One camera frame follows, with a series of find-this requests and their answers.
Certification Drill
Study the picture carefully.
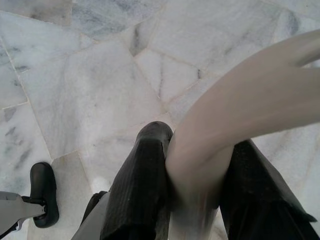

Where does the grey robot leg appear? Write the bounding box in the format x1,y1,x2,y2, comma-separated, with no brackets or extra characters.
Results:
0,191,48,237
71,191,112,240

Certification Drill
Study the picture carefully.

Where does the black robot foot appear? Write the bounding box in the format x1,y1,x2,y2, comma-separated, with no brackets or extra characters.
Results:
29,161,60,228

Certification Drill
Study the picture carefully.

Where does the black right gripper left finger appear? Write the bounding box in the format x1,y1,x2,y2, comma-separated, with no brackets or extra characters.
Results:
99,121,175,240

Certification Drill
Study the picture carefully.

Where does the beige long-handled dustpan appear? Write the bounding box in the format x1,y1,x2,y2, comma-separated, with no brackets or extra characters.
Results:
164,28,320,240

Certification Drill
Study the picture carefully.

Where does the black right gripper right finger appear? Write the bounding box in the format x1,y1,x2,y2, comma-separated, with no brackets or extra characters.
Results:
219,138,320,240

